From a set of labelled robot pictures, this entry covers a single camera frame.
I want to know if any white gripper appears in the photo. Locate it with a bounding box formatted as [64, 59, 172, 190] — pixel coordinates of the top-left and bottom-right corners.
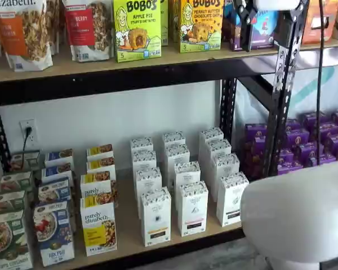
[233, 0, 300, 53]

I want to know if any blue Zbar box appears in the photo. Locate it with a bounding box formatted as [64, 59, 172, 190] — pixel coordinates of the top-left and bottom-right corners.
[223, 0, 281, 52]

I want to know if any yellow Bobo's peanut butter box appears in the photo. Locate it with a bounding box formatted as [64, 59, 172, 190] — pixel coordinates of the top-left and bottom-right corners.
[180, 0, 224, 53]
[168, 0, 183, 43]

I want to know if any green Bobo's apple pie box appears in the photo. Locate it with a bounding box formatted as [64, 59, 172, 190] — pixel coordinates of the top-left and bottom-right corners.
[113, 0, 162, 64]
[159, 0, 170, 47]

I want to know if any orange snack box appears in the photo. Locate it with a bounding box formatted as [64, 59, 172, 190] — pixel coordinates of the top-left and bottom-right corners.
[301, 0, 338, 45]

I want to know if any wooden shelf board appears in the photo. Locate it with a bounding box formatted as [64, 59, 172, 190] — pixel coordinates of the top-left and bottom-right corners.
[0, 38, 281, 84]
[28, 165, 246, 268]
[298, 38, 338, 53]

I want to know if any white box black strip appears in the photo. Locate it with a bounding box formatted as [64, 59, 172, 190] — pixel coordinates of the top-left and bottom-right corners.
[210, 153, 241, 203]
[198, 127, 225, 167]
[204, 139, 233, 186]
[216, 171, 250, 228]

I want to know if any black metal shelf rack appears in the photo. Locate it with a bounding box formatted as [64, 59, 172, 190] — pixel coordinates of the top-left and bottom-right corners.
[0, 0, 310, 270]

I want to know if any white box pink strip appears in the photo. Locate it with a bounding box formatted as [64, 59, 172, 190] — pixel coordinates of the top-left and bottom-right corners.
[165, 144, 191, 183]
[162, 132, 186, 158]
[173, 161, 202, 195]
[179, 181, 210, 237]

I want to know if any white granola box yellow label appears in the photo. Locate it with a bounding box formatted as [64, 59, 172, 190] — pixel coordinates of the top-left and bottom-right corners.
[79, 172, 120, 209]
[86, 144, 114, 163]
[86, 157, 117, 181]
[79, 193, 119, 257]

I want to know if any blue oatmeal box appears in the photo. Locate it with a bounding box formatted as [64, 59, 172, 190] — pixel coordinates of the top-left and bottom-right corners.
[41, 163, 74, 184]
[37, 177, 74, 214]
[44, 148, 75, 169]
[33, 201, 75, 268]

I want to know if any green oatmeal box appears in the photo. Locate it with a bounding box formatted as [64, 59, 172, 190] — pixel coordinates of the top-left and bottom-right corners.
[0, 171, 34, 197]
[0, 190, 28, 219]
[10, 150, 42, 174]
[0, 209, 34, 270]

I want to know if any translucent plastic sheet teal stripe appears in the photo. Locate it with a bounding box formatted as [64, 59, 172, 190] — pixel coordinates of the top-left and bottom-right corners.
[236, 46, 338, 128]

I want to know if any red label granola bag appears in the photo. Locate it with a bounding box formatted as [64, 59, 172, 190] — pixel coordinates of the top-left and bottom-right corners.
[62, 0, 115, 63]

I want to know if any white granola bag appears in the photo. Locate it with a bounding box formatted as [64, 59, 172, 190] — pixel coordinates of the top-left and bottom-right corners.
[46, 0, 65, 56]

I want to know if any orange label granola bag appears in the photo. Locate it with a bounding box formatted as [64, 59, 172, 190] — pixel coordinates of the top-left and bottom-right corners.
[0, 0, 54, 73]

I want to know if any white wall outlet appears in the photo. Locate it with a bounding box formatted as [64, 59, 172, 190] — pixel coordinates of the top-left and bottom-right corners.
[19, 118, 38, 149]

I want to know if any black plug with cord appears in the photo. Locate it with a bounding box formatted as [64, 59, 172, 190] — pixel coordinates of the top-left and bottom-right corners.
[22, 126, 33, 169]

